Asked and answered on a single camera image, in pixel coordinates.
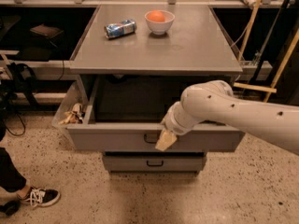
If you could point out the orange fruit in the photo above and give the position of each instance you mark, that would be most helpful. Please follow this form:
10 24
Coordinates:
156 16

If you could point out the grey top drawer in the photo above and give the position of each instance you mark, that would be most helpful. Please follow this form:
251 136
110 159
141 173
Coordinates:
126 116

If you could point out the black wheel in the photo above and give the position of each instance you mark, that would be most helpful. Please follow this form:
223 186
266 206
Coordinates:
10 208

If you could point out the grey drawer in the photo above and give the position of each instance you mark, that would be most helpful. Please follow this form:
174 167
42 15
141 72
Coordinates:
154 162
126 116

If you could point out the blue crushed soda can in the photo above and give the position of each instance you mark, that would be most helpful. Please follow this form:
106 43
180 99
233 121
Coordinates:
115 30

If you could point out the black box on shelf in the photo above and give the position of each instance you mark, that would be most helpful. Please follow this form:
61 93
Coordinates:
43 30

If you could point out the white bowl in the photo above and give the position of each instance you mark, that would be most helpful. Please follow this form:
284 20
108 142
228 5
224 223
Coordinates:
160 28

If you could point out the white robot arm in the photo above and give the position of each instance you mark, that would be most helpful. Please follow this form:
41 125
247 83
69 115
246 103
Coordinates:
214 101

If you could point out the grey drawer cabinet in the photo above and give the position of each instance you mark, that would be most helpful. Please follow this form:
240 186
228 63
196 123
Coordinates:
194 46

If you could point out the grey bottom drawer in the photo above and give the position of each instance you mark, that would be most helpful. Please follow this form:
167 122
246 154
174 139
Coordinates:
154 162

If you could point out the black white sneaker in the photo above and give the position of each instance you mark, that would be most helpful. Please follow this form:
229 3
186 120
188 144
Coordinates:
37 197

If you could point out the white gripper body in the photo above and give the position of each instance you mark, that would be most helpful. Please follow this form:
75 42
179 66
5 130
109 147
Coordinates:
170 120

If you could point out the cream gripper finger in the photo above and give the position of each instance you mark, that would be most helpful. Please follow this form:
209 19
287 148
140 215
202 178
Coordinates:
166 140

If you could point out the clear plastic bin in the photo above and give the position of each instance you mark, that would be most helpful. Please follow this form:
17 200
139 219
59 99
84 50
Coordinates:
71 109

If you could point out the person's dark trouser leg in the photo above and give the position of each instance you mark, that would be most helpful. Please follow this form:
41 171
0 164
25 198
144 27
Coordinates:
10 178

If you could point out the wooden stick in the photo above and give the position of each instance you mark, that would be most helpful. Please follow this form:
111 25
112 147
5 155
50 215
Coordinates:
249 27

